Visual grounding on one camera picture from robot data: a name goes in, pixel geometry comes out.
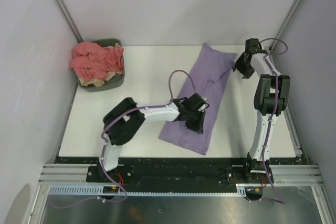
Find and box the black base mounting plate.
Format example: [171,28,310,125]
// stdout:
[86,157,273,194]

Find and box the right aluminium frame post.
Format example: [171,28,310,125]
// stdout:
[269,0,320,54]

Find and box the dark grey plastic bin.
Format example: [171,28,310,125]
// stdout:
[77,38,125,92]

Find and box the pink t shirt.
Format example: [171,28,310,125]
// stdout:
[69,40,124,80]

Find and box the left aluminium frame post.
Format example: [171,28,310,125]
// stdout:
[54,0,83,43]

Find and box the grey slotted cable duct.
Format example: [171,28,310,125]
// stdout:
[47,184,250,196]

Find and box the aluminium frame post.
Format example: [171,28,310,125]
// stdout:
[54,0,83,43]
[269,0,320,54]

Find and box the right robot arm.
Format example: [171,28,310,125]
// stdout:
[233,38,290,183]

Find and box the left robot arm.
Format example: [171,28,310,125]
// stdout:
[97,93,209,182]

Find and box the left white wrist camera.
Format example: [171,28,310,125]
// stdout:
[198,97,209,111]

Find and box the purple t shirt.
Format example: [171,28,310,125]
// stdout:
[159,44,237,155]

